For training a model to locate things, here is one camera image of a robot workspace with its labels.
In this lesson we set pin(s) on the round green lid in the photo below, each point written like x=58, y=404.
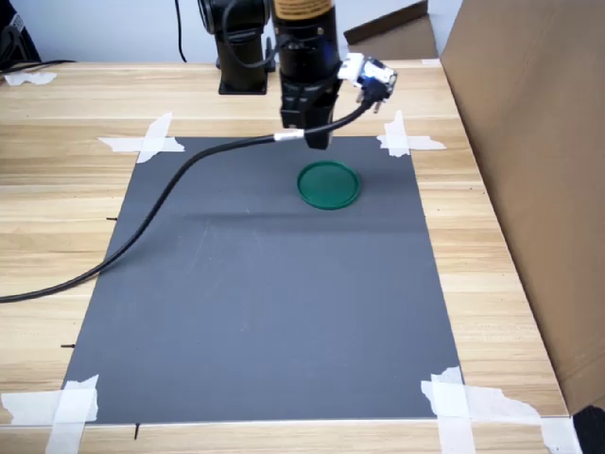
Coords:
x=328, y=186

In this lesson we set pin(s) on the white masking tape piece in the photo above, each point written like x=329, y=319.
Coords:
x=399, y=139
x=71, y=411
x=26, y=78
x=151, y=142
x=454, y=406

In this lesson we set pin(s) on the brown cardboard box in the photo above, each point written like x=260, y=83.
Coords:
x=397, y=33

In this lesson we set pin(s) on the dark grey mat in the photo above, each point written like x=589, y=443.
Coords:
x=260, y=293

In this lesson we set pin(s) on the brown cardboard partition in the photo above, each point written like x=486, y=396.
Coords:
x=534, y=165

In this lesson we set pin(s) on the black bag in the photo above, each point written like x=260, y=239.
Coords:
x=19, y=42

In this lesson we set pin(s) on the white camera box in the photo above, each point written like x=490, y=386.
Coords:
x=368, y=71

